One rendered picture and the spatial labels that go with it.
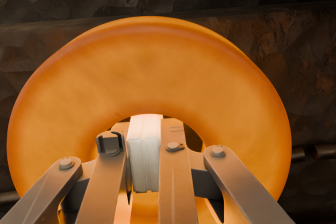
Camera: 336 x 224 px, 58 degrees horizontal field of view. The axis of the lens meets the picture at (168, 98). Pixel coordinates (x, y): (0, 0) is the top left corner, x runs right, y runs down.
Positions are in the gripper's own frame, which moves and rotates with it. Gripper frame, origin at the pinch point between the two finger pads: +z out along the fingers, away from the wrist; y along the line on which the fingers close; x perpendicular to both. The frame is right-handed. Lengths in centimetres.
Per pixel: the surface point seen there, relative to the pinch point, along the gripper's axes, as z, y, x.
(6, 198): 5.1, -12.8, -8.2
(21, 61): 6.9, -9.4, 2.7
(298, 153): 5.2, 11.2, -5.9
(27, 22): 12.1, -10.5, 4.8
